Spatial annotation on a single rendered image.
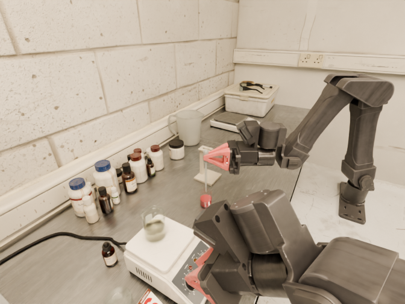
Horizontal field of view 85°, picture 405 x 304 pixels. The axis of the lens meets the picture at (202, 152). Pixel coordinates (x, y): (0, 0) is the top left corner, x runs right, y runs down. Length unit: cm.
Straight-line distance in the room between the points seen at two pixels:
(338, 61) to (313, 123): 108
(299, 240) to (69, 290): 52
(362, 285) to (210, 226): 16
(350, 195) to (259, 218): 62
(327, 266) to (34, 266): 65
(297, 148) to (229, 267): 43
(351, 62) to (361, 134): 101
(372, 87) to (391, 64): 106
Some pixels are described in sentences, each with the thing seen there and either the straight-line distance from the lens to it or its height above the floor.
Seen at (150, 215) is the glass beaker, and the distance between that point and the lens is 55.
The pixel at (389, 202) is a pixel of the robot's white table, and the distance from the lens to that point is 99.
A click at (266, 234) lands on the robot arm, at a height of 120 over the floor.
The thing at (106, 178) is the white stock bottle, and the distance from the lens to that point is 78.
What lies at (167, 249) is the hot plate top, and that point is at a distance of 54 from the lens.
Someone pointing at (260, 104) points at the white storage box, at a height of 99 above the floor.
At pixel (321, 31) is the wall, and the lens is 175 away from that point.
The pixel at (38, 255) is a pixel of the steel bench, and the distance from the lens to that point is 76.
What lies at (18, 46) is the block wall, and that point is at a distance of 78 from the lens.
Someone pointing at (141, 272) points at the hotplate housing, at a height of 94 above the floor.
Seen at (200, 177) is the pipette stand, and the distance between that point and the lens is 86.
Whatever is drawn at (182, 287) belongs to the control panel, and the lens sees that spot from 53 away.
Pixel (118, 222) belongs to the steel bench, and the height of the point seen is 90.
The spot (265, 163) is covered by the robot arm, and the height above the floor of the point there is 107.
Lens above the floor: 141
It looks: 29 degrees down
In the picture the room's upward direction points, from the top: straight up
